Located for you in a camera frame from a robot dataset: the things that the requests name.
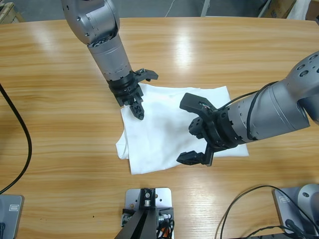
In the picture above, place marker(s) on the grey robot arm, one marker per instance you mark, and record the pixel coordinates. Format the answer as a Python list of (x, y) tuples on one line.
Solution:
[(274, 112), (99, 30)]

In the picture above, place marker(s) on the silver round connector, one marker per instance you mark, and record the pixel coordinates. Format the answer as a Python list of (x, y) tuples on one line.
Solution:
[(125, 219), (163, 218)]

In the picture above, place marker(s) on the wooden pallet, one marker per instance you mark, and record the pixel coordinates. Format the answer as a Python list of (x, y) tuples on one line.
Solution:
[(7, 15)]

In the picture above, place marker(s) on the brown cardboard box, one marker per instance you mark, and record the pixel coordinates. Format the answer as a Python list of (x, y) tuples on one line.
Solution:
[(279, 8)]

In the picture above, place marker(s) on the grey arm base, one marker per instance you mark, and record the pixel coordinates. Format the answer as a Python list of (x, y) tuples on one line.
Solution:
[(284, 211), (10, 224)]

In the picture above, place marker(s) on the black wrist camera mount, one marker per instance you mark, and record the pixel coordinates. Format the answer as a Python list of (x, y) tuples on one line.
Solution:
[(149, 74), (192, 102)]

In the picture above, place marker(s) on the white t-shirt with black logo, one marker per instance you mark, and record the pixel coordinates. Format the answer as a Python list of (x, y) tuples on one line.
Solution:
[(159, 129)]

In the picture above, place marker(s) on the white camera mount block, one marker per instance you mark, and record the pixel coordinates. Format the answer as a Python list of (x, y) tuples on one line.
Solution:
[(163, 196)]

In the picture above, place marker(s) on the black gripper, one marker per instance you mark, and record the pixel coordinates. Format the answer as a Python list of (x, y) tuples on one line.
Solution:
[(219, 132), (124, 89)]

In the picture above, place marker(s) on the white metal leg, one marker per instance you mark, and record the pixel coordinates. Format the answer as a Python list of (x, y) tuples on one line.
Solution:
[(205, 8)]

